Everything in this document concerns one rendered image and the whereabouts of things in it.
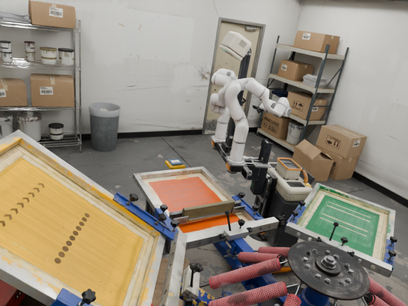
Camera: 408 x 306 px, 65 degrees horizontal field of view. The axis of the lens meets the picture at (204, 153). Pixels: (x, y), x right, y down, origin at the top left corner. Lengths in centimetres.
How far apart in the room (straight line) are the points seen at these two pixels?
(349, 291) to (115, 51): 465
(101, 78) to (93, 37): 59
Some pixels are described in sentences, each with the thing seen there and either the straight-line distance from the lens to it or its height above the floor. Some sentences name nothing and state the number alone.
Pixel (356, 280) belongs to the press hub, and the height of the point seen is 131.
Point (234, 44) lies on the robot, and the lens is 232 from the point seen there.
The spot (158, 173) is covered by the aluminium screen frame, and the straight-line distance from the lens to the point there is 241.
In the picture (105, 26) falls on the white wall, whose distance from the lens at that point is 521.
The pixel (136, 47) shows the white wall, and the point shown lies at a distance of 536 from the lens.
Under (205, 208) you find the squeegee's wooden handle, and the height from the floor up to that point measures 105.
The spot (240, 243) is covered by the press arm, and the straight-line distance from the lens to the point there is 176.
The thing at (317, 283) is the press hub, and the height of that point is 131.
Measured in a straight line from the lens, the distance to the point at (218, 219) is 205.
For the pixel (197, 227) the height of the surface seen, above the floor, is 95.
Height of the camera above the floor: 210
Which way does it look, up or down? 23 degrees down
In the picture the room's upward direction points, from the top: 9 degrees clockwise
